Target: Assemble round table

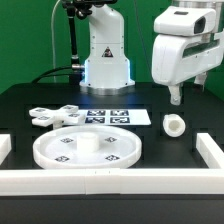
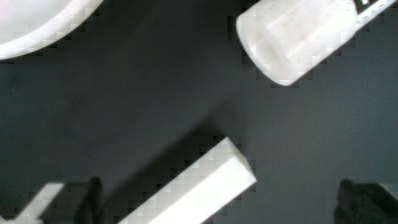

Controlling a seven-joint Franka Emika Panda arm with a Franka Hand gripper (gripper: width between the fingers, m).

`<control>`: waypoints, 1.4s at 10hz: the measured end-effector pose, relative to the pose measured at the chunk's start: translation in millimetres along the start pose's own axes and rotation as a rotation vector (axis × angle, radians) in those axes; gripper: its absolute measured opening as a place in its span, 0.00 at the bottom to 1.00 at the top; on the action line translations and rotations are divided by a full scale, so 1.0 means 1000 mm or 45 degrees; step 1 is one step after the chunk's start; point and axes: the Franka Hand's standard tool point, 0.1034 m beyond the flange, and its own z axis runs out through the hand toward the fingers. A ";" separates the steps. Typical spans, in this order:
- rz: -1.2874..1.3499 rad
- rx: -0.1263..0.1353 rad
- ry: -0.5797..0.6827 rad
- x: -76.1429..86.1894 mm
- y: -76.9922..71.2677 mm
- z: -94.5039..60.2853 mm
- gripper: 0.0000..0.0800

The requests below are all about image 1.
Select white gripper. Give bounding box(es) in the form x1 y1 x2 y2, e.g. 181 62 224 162
152 5 224 106

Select white round table top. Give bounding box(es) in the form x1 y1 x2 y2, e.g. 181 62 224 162
33 125 142 169

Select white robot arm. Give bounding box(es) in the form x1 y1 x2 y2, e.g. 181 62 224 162
80 0 224 105

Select white marker sheet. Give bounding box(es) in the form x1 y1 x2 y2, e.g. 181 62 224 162
63 108 152 127

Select white cross-shaped table base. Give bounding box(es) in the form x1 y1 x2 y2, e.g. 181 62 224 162
29 105 85 129

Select white U-shaped fence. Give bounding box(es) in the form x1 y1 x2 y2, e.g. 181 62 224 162
0 133 224 196

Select black camera stand pole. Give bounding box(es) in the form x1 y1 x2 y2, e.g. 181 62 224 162
62 0 117 85

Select black cable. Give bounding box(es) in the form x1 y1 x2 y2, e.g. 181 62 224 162
31 64 85 84

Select white cable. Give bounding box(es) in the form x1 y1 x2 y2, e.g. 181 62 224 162
50 0 63 84

